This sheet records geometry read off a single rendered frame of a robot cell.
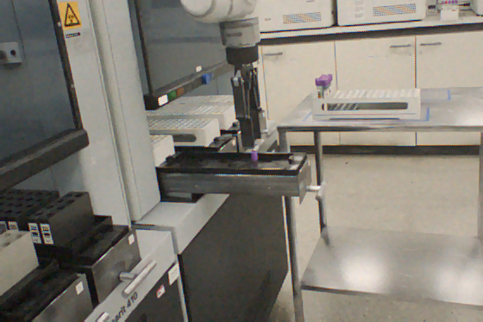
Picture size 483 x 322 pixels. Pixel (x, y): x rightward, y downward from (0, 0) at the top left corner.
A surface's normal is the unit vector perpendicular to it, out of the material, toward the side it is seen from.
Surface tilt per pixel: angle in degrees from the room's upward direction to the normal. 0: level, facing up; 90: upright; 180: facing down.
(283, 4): 90
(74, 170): 90
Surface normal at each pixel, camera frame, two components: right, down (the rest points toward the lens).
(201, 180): -0.31, 0.30
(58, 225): 0.95, 0.00
